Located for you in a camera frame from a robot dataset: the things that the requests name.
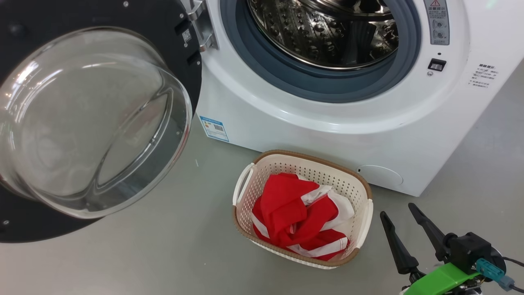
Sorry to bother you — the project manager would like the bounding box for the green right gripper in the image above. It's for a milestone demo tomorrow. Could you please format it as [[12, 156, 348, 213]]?
[[379, 202, 482, 295]]

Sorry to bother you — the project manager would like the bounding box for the red and white jersey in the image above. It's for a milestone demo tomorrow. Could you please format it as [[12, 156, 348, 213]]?
[[251, 172, 351, 262]]

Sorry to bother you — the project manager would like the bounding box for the black washing machine door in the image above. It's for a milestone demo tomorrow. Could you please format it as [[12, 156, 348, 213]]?
[[0, 0, 204, 244]]

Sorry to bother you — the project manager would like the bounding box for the white front-load washing machine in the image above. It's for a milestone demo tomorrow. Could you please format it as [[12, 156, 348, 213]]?
[[195, 0, 524, 197]]

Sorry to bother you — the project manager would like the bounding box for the cream perforated laundry basket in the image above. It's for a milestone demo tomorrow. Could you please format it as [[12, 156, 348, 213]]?
[[232, 149, 374, 270]]

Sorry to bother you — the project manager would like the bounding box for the grey rubber door gasket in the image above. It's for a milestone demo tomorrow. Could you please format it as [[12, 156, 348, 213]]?
[[219, 0, 422, 103]]

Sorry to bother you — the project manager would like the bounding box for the metal door hinge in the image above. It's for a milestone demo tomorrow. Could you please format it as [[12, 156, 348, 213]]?
[[179, 0, 220, 52]]

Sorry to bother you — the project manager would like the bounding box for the round white filter cover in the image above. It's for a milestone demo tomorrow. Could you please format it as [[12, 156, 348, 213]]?
[[359, 165, 404, 190]]

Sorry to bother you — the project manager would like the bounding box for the small printed text sticker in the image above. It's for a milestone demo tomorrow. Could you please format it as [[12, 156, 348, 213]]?
[[468, 63, 499, 90]]

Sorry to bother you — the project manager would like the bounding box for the grey warning label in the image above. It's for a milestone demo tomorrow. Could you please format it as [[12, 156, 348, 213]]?
[[423, 0, 450, 46]]

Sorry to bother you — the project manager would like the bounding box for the perforated steel drum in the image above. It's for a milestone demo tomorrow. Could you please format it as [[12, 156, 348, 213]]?
[[246, 0, 400, 70]]

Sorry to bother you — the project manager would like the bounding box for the blue energy label sticker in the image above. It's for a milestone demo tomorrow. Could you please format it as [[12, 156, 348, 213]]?
[[199, 115, 230, 143]]

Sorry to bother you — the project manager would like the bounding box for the teal right camera connector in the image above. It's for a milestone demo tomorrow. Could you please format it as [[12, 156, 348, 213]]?
[[475, 258, 516, 292]]

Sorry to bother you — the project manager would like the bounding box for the thin black cable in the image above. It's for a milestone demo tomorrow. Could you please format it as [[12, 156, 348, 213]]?
[[502, 256, 524, 294]]

